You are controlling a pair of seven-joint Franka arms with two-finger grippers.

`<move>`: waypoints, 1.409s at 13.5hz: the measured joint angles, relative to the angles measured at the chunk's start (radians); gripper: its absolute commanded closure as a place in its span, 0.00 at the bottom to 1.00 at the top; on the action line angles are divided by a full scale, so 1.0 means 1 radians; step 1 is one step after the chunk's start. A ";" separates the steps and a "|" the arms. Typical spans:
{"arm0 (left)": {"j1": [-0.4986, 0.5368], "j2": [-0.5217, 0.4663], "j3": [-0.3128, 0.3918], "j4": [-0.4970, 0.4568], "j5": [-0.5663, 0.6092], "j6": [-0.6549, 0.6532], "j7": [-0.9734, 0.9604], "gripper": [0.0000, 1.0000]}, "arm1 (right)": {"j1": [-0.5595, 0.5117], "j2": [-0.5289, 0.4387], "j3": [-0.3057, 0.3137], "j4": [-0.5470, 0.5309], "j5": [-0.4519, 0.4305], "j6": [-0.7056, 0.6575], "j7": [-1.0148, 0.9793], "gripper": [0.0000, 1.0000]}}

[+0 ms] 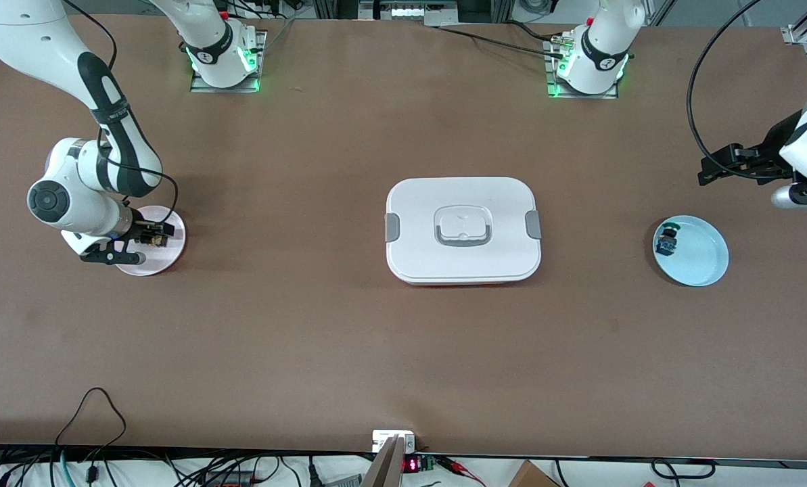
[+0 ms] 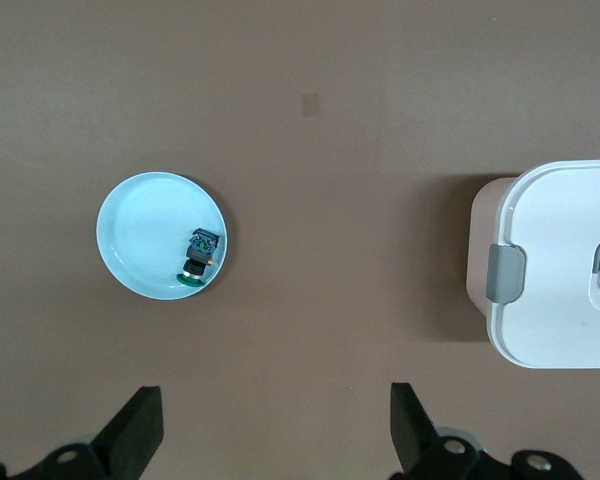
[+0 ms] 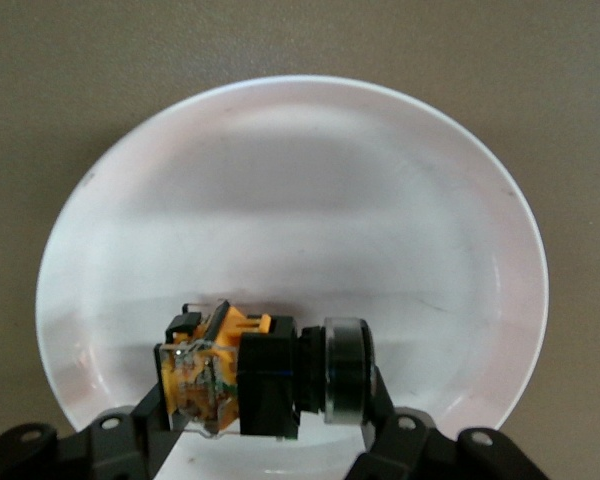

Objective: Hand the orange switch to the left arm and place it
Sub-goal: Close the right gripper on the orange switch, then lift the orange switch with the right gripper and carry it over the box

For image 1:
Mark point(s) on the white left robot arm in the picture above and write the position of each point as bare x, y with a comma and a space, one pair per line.
599, 47

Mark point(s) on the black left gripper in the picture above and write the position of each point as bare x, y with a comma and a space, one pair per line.
772, 150

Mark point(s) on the white power strip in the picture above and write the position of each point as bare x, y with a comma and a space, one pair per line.
410, 12

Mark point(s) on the light blue round plate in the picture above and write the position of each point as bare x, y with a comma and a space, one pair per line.
701, 260

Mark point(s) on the aluminium profile bar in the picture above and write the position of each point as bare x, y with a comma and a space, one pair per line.
384, 470

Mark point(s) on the pink round plate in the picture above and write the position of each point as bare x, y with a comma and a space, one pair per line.
163, 260

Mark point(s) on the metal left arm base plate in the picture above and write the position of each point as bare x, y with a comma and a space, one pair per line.
559, 94

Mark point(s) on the small white mounting block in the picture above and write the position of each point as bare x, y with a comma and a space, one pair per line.
383, 438

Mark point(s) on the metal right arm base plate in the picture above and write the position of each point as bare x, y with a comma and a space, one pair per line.
203, 87

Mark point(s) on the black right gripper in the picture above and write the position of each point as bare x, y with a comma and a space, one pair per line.
141, 228

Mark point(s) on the white lunch box grey clips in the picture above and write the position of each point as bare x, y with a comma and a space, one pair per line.
498, 203

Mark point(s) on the red digit display module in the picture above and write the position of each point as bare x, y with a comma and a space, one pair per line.
411, 465

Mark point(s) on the brown cardboard piece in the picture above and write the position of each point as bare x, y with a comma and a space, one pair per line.
532, 477

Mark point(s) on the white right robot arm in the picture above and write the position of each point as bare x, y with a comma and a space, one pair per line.
51, 40

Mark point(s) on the red and black clip leads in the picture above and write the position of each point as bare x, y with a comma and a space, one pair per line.
457, 465

